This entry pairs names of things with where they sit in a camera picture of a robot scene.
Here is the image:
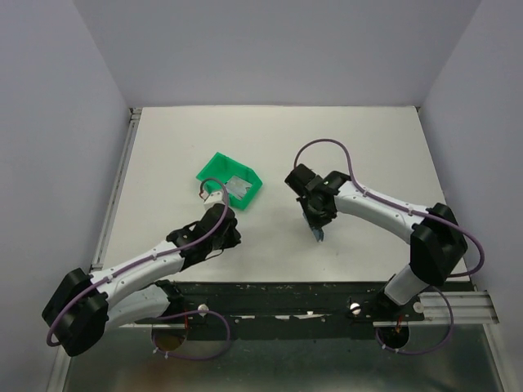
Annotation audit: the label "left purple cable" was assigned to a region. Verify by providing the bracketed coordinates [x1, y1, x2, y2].
[46, 178, 232, 360]

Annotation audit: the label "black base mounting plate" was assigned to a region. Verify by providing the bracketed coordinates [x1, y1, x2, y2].
[146, 280, 424, 341]

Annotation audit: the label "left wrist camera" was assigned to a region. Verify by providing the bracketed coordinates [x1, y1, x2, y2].
[199, 190, 225, 210]

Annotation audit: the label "right aluminium rail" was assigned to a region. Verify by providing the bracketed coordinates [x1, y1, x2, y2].
[373, 290, 500, 327]

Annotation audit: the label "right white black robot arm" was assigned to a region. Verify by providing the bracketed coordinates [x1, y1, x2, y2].
[285, 164, 468, 320]

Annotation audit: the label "blue card holder wallet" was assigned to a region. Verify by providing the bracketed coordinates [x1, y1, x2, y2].
[302, 213, 324, 243]

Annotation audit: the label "green plastic bin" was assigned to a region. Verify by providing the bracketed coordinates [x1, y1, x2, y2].
[196, 152, 263, 211]

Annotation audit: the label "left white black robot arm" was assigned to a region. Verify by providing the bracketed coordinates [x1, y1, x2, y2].
[42, 203, 241, 357]

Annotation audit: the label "silver cards in bin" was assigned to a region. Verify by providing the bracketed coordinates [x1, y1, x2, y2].
[226, 176, 253, 201]

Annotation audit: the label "purple cable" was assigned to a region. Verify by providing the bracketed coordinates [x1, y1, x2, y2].
[293, 138, 487, 356]
[46, 178, 232, 360]

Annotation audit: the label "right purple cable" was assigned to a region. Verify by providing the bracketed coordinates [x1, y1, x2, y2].
[293, 138, 487, 356]

